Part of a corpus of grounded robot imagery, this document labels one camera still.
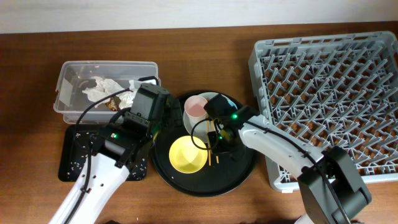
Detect yellow bowl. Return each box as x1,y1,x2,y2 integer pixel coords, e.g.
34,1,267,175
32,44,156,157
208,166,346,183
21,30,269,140
169,136,208,174

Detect white tissue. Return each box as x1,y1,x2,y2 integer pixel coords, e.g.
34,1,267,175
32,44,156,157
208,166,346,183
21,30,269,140
82,77,137,109

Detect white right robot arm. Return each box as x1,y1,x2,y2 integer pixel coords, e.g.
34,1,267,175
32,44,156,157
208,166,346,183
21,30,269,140
204,94,372,223

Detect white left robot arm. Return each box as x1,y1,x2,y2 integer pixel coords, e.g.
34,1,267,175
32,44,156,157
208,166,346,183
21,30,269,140
51,83,180,223

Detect clear plastic waste bin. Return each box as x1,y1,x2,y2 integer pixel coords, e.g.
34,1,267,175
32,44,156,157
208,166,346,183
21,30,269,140
53,60,161,124

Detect grey dishwasher rack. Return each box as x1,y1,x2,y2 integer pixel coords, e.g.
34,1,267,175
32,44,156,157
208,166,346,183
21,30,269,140
248,31,397,184

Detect blue cup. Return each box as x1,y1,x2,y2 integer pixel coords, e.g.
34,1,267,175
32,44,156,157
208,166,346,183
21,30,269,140
227,99,238,109

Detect pink cup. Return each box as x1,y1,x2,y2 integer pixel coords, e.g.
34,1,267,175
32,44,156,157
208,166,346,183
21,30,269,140
184,95,208,125

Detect grey plate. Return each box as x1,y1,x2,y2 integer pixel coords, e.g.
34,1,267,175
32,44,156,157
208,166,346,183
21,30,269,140
183,91,238,143

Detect brown snack wrapper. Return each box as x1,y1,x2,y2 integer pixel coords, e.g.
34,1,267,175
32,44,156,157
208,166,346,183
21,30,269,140
105,97,120,111

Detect black round tray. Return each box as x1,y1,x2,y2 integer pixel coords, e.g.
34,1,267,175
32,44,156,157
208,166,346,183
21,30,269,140
149,90,261,197

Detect food scraps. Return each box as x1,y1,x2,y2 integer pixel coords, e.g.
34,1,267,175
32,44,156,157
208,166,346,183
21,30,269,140
58,131,147,182

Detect black rectangular tray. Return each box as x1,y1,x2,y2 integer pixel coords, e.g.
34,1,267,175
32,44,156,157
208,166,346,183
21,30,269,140
58,123,150,182

